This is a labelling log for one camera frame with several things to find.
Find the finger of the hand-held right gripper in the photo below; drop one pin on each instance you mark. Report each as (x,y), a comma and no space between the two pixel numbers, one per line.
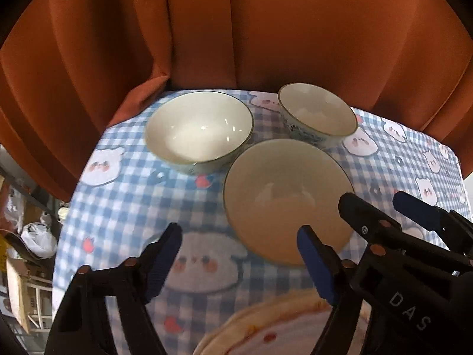
(360,216)
(417,210)

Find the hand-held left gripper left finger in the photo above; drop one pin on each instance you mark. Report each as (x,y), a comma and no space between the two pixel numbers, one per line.
(159,266)

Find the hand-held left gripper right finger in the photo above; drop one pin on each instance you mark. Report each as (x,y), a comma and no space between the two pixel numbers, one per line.
(317,262)

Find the cream bowl blue floral pattern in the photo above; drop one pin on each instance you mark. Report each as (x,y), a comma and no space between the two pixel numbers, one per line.
(199,129)
(281,192)
(317,112)

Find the large round yellow floral plate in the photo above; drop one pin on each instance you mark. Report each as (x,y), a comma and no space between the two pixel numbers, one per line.
(214,334)

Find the blue checkered bear tablecloth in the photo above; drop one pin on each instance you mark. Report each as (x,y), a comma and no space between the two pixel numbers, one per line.
(122,192)

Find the white plastic bag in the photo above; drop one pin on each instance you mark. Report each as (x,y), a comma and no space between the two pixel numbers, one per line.
(37,238)

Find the wooden shelf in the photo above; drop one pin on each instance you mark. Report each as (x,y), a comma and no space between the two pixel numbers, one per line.
(26,292)

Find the orange curtain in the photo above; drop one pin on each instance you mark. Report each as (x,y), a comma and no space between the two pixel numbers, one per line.
(236,37)

